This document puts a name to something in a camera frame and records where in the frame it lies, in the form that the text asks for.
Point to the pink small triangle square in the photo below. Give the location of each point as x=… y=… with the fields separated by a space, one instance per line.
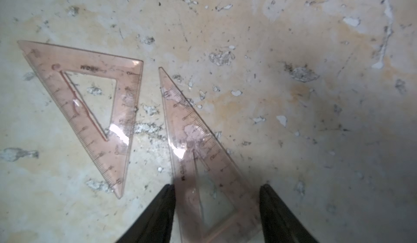
x=215 y=203

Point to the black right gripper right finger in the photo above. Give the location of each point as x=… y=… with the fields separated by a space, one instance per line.
x=279 y=224

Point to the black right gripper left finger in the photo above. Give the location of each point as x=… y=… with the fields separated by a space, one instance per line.
x=155 y=223

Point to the pink triangle set square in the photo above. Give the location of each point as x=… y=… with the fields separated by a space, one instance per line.
x=110 y=151

